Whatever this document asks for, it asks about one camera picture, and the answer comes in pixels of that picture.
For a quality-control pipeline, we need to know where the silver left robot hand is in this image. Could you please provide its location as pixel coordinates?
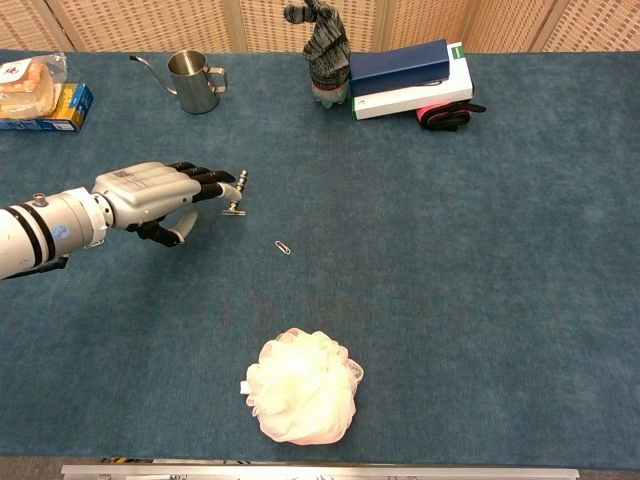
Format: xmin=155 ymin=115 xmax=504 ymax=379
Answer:
xmin=91 ymin=161 xmax=244 ymax=248

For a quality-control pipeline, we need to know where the silver magnetic bead stick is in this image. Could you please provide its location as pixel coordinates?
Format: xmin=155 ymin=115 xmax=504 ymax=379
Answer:
xmin=227 ymin=169 xmax=250 ymax=211

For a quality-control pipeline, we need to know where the blue and yellow box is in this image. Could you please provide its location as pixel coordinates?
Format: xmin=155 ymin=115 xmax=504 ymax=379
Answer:
xmin=0 ymin=82 xmax=95 ymax=133

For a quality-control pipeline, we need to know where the steel gooseneck pouring kettle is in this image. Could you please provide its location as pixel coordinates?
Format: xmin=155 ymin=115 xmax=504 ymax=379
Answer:
xmin=129 ymin=50 xmax=230 ymax=115

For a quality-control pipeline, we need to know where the bagged sliced bread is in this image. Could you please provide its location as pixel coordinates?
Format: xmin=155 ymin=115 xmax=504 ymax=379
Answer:
xmin=0 ymin=51 xmax=68 ymax=121

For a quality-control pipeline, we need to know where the woven folding screen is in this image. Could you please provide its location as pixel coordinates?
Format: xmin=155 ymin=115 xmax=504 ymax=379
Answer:
xmin=0 ymin=0 xmax=640 ymax=54

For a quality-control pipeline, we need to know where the blue felt table cloth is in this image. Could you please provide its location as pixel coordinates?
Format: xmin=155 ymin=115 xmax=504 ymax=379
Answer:
xmin=0 ymin=49 xmax=640 ymax=464

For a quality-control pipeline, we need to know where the clear plastic bottle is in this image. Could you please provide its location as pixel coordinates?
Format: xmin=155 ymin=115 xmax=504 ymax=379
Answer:
xmin=311 ymin=79 xmax=350 ymax=109

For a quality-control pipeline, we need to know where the grey striped knit sock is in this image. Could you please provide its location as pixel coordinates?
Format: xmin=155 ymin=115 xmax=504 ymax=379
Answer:
xmin=283 ymin=0 xmax=352 ymax=94

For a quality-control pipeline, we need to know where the white mesh bath loofah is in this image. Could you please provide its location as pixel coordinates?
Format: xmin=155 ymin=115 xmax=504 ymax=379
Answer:
xmin=239 ymin=327 xmax=365 ymax=446

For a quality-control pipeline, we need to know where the dark blue box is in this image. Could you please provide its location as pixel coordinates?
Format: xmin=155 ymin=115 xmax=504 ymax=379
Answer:
xmin=348 ymin=39 xmax=454 ymax=99

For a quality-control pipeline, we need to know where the white box with green label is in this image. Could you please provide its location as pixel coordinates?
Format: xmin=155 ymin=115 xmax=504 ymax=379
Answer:
xmin=351 ymin=42 xmax=475 ymax=122

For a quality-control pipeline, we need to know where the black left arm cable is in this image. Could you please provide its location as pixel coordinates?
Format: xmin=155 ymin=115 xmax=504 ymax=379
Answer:
xmin=29 ymin=254 xmax=71 ymax=276

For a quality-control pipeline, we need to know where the pink and black strap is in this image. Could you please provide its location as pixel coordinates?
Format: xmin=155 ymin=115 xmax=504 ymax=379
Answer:
xmin=415 ymin=99 xmax=487 ymax=133

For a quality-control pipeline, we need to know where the aluminium profile rail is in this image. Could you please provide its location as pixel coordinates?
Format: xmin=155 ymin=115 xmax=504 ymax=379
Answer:
xmin=60 ymin=463 xmax=581 ymax=480

